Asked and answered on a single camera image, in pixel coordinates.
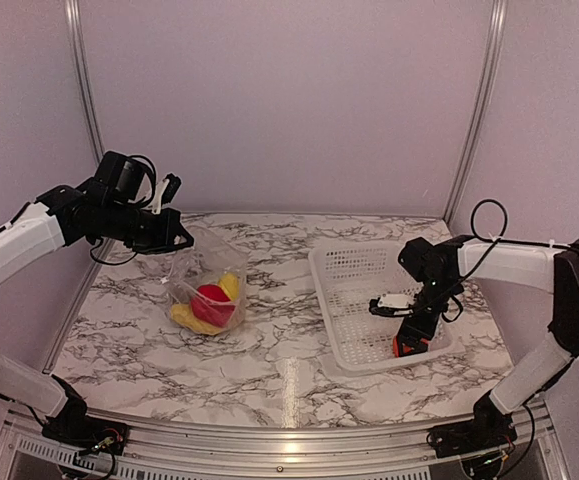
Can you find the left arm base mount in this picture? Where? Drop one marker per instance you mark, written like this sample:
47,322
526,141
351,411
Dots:
92,435

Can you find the aluminium front rail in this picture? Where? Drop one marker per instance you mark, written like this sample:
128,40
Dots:
158,449

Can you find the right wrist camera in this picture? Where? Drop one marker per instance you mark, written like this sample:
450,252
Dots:
391,305

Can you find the yellow corn toy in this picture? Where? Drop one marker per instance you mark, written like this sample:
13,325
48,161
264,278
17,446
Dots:
183,315

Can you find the orange pumpkin toy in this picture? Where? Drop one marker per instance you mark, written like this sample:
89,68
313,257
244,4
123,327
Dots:
406,346

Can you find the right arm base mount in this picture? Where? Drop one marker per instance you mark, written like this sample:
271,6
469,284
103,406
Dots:
489,430

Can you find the left aluminium frame post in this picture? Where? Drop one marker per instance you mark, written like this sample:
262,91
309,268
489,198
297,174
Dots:
82,75

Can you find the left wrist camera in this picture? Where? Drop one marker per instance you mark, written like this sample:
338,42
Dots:
165,191

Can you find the clear zip top bag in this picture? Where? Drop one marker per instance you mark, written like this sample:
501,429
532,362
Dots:
204,263

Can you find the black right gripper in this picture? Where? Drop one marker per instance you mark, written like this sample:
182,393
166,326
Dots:
409,326

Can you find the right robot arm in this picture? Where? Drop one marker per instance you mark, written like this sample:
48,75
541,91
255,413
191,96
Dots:
504,322

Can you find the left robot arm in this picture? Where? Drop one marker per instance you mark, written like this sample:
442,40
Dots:
122,201

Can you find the red pepper toy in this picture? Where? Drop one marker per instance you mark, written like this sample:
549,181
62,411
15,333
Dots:
210,304

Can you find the yellow pepper toy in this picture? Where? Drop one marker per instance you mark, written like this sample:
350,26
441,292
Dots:
230,284

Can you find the right aluminium frame post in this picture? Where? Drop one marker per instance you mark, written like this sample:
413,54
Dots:
485,87

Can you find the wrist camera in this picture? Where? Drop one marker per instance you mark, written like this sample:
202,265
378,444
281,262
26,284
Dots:
391,305
165,191

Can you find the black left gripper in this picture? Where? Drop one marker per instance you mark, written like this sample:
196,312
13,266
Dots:
163,241

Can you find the aluminium frame post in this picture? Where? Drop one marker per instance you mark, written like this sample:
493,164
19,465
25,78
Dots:
485,87
82,75

